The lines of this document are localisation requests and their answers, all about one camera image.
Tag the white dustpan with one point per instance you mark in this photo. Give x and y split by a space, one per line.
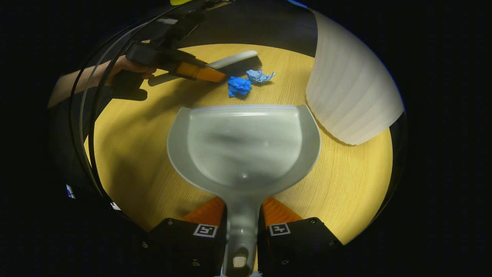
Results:
242 146

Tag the wooden desktop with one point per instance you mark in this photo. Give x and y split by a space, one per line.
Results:
134 154

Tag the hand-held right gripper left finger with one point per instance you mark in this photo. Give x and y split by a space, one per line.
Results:
180 246

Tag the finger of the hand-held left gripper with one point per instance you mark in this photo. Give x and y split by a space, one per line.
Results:
200 72

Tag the small white broom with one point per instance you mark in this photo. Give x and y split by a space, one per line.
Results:
238 57

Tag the light blue paper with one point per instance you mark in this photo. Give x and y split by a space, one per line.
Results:
258 76

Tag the dark blue paper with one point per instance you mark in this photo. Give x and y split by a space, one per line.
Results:
239 85

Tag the white garbage bin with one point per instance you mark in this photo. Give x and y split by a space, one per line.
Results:
353 84

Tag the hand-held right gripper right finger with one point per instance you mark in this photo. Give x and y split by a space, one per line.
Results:
303 246

